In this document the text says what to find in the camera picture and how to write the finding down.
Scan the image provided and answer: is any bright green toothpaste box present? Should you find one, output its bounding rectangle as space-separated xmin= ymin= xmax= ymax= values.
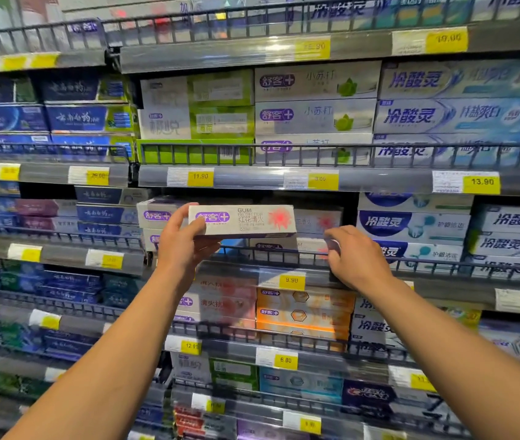
xmin=136 ymin=138 xmax=255 ymax=166

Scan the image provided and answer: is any stack of dark green boxes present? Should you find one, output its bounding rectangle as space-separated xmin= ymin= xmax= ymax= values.
xmin=0 ymin=365 xmax=54 ymax=401

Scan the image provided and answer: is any white toothpaste box green leaf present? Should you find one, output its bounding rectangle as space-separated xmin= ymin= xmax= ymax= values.
xmin=255 ymin=99 xmax=378 ymax=135
xmin=255 ymin=134 xmax=374 ymax=167
xmin=254 ymin=60 xmax=382 ymax=103

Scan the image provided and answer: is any stack of blue teal boxes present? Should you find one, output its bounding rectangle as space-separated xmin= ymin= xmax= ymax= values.
xmin=0 ymin=255 xmax=145 ymax=313

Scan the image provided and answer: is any pale blue toothpaste box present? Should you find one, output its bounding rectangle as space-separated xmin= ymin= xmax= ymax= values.
xmin=373 ymin=133 xmax=520 ymax=168
xmin=378 ymin=58 xmax=520 ymax=101
xmin=374 ymin=97 xmax=520 ymax=135

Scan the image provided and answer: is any white toothpaste box blue oval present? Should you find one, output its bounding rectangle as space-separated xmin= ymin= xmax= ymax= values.
xmin=356 ymin=210 xmax=471 ymax=245
xmin=374 ymin=239 xmax=464 ymax=273
xmin=358 ymin=192 xmax=474 ymax=214

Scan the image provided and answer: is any white toothpaste box blue print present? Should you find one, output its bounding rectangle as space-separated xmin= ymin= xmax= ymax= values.
xmin=349 ymin=336 xmax=411 ymax=361
xmin=351 ymin=313 xmax=396 ymax=340

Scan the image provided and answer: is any pale green toothpaste box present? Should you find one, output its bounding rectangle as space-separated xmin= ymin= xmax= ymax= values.
xmin=188 ymin=70 xmax=255 ymax=108
xmin=189 ymin=106 xmax=256 ymax=141

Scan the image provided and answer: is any dark purple toothpaste box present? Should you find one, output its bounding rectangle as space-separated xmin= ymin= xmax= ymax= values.
xmin=341 ymin=379 xmax=397 ymax=409

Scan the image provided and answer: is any grey metal shelving unit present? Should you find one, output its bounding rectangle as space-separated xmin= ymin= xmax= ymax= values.
xmin=104 ymin=0 xmax=520 ymax=440
xmin=0 ymin=19 xmax=150 ymax=440

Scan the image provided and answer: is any stack of dark blue boxes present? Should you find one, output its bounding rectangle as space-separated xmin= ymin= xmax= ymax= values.
xmin=0 ymin=74 xmax=138 ymax=162

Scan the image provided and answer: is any dark blue grey toothpaste box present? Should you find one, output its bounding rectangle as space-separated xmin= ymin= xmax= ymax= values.
xmin=77 ymin=222 xmax=143 ymax=240
xmin=75 ymin=186 xmax=151 ymax=206
xmin=76 ymin=204 xmax=140 ymax=225

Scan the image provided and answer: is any person's right hand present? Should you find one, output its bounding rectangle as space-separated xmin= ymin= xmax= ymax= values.
xmin=323 ymin=225 xmax=396 ymax=295

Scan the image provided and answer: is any person's right forearm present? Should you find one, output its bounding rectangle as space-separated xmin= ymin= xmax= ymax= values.
xmin=356 ymin=272 xmax=520 ymax=440

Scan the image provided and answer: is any white toothpaste box red flower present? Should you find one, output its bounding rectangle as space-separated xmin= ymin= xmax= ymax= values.
xmin=136 ymin=199 xmax=192 ymax=230
xmin=188 ymin=204 xmax=297 ymax=237
xmin=142 ymin=228 xmax=165 ymax=252
xmin=294 ymin=208 xmax=344 ymax=237

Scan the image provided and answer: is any person's left hand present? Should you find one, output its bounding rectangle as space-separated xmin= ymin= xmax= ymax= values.
xmin=156 ymin=203 xmax=222 ymax=289

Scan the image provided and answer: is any light blue toothpaste box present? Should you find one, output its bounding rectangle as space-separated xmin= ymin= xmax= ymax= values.
xmin=259 ymin=366 xmax=345 ymax=405

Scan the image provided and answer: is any stack of green pink boxes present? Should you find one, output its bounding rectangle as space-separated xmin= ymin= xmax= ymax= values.
xmin=0 ymin=180 xmax=80 ymax=235

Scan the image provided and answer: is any stack of navy green boxes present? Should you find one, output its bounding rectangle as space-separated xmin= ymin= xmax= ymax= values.
xmin=0 ymin=315 xmax=101 ymax=363

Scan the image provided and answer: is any orange honeycomb toothpaste box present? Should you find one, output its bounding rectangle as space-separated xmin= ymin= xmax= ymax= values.
xmin=256 ymin=322 xmax=350 ymax=352
xmin=256 ymin=307 xmax=352 ymax=329
xmin=256 ymin=288 xmax=357 ymax=313

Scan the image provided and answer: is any row of blue white boxes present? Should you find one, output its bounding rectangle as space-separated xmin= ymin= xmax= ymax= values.
xmin=305 ymin=0 xmax=520 ymax=32

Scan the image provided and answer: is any tall white toothpaste gift box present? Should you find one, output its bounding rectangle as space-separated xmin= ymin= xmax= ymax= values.
xmin=139 ymin=77 xmax=192 ymax=141

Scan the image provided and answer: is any white pink toothpaste box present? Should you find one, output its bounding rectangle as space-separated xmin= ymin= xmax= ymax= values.
xmin=175 ymin=293 xmax=258 ymax=329
xmin=193 ymin=274 xmax=259 ymax=300

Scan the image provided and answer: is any white grey toothpaste box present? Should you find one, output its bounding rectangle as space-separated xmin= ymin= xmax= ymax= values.
xmin=170 ymin=352 xmax=213 ymax=386

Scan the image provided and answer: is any person's left forearm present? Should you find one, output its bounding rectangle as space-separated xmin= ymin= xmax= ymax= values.
xmin=2 ymin=266 xmax=197 ymax=440

